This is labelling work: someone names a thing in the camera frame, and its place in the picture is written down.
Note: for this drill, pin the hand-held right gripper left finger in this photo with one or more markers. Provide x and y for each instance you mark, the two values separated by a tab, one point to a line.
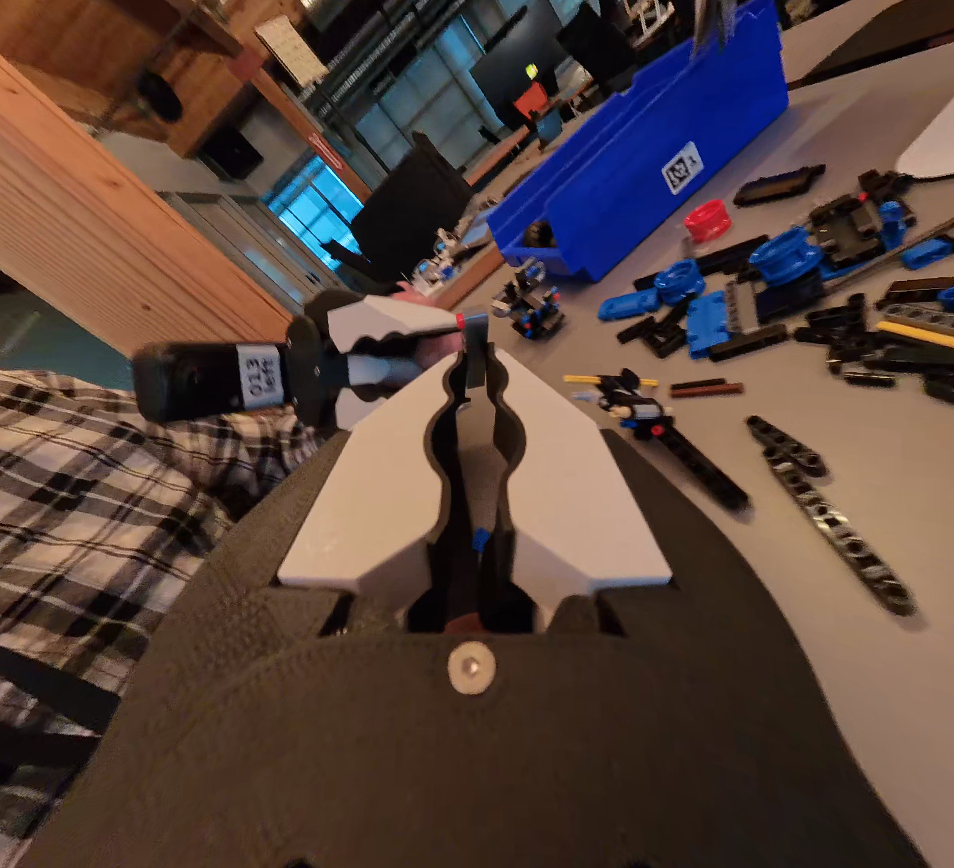
358	510

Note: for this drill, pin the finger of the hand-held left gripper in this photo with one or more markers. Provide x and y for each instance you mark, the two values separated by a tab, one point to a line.
358	410
395	316

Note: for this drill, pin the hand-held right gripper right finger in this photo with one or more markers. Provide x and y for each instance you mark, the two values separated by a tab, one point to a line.
589	510

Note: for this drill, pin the grey thin toy beam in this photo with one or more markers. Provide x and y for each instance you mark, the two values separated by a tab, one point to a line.
475	354

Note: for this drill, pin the black toy brick assembly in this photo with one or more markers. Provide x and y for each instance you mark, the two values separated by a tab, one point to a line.
700	465

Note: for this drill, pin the person's left forearm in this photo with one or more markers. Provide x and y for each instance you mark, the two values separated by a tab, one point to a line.
261	450

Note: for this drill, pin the person's left hand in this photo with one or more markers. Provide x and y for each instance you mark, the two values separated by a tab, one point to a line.
440	350

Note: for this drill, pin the wooden edged table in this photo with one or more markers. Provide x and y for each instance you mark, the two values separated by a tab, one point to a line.
477	272

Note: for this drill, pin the black and blue brick assembly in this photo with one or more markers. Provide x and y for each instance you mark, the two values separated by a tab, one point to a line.
529	305

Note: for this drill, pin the person's plaid shirt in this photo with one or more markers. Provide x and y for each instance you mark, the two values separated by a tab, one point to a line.
97	510

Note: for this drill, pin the wooden panel partition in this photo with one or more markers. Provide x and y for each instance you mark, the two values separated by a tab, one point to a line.
112	234

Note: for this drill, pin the black toy tyre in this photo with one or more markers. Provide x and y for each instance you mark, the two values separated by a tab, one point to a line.
539	234

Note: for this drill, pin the short black toy beam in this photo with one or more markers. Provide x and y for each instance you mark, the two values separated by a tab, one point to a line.
786	445

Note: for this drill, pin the blue curved toy panel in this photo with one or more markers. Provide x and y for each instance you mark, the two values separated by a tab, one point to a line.
630	304

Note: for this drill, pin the blue flat toy panel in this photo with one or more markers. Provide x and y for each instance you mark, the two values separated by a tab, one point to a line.
708	324

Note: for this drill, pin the black studded toy beam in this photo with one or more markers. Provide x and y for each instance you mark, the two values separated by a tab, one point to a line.
749	342

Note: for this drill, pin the blue toy wheel hub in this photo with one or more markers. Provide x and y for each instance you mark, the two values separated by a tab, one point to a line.
786	257
680	281

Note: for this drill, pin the grey studded toy beam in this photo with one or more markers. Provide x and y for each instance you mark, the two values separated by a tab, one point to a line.
738	305

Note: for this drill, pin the blue bin with white tag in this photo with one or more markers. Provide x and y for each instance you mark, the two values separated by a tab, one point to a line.
618	197

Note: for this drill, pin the orange chair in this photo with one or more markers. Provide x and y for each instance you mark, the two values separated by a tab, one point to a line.
531	100

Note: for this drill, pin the dark monitor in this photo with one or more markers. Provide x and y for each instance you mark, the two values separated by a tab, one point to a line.
514	70

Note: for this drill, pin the long black toy beam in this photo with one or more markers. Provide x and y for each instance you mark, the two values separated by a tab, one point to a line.
730	257

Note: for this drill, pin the pile of black toy beams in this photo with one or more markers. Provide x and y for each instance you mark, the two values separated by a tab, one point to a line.
857	354

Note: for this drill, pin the red toy wheel hub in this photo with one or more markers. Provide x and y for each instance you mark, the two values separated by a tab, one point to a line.
708	221

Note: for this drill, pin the yellow toy axle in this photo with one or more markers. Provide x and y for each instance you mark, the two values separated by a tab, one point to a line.
917	334

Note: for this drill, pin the black curved toy panel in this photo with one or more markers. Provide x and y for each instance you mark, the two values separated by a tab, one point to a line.
779	186

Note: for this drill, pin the thin black toy axle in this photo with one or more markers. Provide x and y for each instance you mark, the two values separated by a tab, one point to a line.
909	246

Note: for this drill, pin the blue angled toy beam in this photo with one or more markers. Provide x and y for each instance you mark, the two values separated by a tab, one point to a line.
946	298

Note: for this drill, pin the blue axle connector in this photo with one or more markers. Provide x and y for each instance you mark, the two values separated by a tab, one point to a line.
928	253

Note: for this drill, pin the white book stand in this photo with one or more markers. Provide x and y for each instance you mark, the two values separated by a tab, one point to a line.
931	152

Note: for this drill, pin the black angled toy frame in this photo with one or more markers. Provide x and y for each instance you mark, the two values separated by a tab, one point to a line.
656	335

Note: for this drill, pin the black and blue frame assembly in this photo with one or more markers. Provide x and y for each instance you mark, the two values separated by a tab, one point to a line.
850	227

